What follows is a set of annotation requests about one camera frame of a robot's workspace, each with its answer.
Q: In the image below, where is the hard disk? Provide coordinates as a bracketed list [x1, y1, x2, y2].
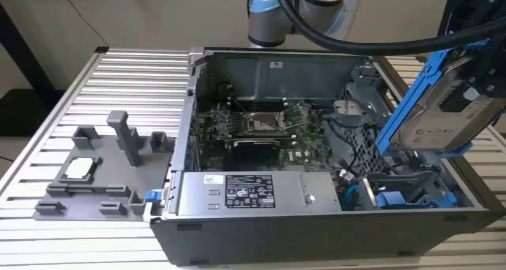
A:
[376, 37, 506, 160]

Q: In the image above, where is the perforated metal disk bay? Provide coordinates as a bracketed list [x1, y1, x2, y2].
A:
[320, 82, 397, 176]

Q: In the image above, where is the green motherboard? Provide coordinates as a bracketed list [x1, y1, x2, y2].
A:
[196, 99, 338, 173]

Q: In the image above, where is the CPU socket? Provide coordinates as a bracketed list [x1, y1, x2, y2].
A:
[246, 111, 289, 133]

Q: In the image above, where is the black graphics card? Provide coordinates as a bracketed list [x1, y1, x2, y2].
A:
[225, 137, 294, 165]

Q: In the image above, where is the silver power supply unit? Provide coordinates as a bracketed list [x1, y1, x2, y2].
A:
[176, 171, 344, 216]

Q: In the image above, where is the black open PC case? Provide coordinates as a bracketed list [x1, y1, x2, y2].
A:
[149, 46, 506, 266]

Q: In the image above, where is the blue case latch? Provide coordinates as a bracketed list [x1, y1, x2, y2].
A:
[145, 189, 165, 204]

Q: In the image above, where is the grey parts rack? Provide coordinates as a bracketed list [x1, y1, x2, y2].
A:
[34, 110, 178, 222]

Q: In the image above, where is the silver CPU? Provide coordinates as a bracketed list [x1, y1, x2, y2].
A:
[66, 158, 97, 179]

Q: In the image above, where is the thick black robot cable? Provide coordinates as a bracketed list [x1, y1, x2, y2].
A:
[272, 0, 506, 57]

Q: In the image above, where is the black disk wire with connector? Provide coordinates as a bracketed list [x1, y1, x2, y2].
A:
[322, 112, 360, 182]

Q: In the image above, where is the blue disk wire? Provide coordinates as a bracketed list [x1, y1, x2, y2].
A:
[341, 183, 360, 209]

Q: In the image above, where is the black furniture frame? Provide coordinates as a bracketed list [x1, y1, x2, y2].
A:
[0, 2, 67, 138]

